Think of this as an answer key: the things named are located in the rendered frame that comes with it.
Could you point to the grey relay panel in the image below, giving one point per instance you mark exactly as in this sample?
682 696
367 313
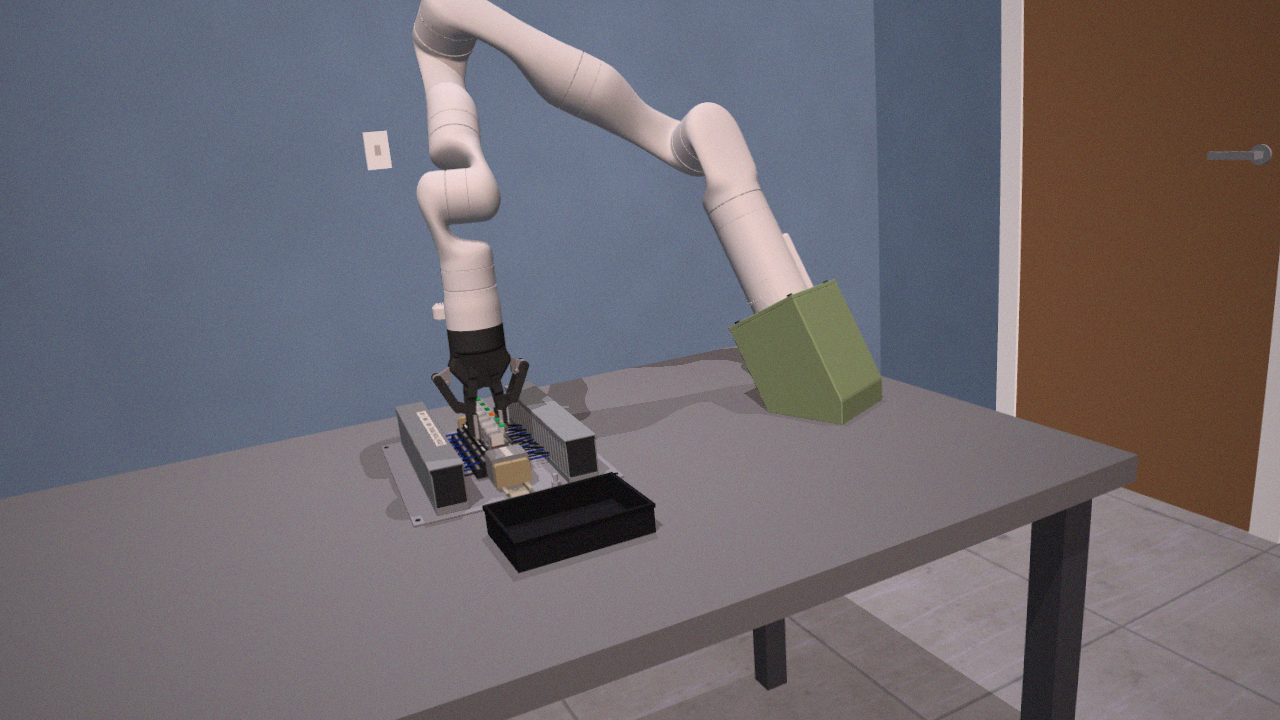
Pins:
440 492

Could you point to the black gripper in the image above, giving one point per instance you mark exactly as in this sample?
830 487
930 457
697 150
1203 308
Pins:
476 371

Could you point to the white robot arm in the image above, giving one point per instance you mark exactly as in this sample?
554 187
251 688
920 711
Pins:
763 259

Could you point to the black rectangular tray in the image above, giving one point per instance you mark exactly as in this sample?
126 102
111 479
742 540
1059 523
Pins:
613 511

